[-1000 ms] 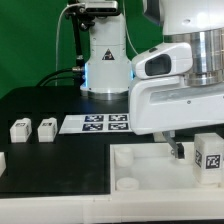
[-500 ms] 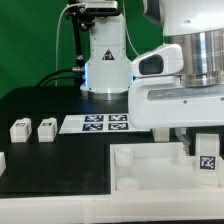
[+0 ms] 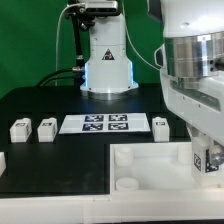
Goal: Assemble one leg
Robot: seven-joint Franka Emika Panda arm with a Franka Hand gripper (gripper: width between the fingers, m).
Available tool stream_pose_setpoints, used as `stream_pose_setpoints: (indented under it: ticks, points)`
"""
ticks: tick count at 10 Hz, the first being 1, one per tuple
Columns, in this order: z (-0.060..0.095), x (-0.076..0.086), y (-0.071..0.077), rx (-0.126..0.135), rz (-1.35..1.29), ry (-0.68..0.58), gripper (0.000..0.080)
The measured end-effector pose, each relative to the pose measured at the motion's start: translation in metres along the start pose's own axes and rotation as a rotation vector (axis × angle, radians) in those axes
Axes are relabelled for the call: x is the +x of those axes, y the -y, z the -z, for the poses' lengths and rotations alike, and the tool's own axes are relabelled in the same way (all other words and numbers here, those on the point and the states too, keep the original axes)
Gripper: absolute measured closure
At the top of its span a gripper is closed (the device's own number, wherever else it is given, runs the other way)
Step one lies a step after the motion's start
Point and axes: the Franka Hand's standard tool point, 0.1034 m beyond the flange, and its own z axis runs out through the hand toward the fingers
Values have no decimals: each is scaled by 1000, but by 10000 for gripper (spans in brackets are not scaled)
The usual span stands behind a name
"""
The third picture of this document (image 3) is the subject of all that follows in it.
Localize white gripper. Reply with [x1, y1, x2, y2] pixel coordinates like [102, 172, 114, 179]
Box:
[154, 31, 224, 166]

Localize white square table top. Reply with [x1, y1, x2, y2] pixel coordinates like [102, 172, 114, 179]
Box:
[110, 142, 224, 191]

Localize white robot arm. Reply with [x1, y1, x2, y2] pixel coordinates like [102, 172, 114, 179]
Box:
[81, 0, 224, 166]

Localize white front fence bar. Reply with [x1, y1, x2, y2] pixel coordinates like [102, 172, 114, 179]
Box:
[0, 189, 224, 224]

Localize white marker sheet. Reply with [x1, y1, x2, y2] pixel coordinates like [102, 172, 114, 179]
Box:
[59, 113, 151, 134]

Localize white left fence piece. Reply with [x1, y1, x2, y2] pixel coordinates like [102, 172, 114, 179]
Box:
[0, 152, 6, 177]

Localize black base cables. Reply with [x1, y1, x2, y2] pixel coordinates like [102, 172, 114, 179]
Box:
[35, 66, 84, 88]

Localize grey camera on mount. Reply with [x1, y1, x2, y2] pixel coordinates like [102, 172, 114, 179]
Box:
[80, 0, 119, 15]

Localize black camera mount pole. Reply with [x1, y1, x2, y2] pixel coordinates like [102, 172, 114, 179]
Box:
[65, 2, 88, 81]

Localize grey cable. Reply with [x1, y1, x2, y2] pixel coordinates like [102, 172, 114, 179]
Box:
[54, 3, 73, 87]

